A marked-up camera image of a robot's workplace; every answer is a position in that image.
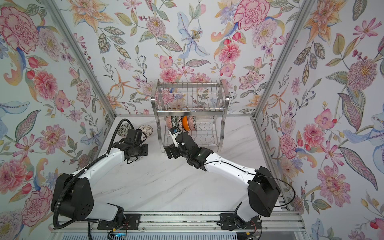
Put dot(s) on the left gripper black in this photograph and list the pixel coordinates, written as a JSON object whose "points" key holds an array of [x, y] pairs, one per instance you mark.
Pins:
{"points": [[146, 150]]}

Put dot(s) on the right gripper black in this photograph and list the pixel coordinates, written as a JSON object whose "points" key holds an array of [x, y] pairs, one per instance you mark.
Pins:
{"points": [[174, 149]]}

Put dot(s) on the pink bowl dark floral inside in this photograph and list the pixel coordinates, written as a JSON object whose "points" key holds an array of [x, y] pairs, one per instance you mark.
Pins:
{"points": [[169, 123]]}

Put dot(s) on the green leaf patterned bowl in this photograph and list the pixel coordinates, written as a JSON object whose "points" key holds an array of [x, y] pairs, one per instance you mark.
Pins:
{"points": [[177, 122]]}

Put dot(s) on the stainless steel dish rack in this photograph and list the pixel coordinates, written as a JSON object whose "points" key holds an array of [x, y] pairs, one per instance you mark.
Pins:
{"points": [[208, 102]]}

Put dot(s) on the black white floral bowl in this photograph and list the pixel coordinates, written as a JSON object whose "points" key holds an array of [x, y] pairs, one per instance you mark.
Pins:
{"points": [[192, 123]]}

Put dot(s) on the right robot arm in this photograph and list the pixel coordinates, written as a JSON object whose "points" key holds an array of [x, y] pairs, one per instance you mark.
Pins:
{"points": [[262, 188]]}

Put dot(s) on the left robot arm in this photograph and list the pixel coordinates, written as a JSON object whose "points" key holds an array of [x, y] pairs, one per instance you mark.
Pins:
{"points": [[73, 199]]}

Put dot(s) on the dark floral patterned bowl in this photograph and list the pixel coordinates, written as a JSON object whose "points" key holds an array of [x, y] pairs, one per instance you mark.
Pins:
{"points": [[123, 129]]}

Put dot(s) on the brown white patterned bowl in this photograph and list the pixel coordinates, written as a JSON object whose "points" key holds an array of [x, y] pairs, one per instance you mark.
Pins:
{"points": [[146, 129]]}

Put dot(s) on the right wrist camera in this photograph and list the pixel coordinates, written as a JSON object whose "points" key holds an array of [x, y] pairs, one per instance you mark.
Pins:
{"points": [[174, 132]]}

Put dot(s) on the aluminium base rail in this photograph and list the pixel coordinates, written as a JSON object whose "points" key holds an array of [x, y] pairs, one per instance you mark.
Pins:
{"points": [[146, 222]]}

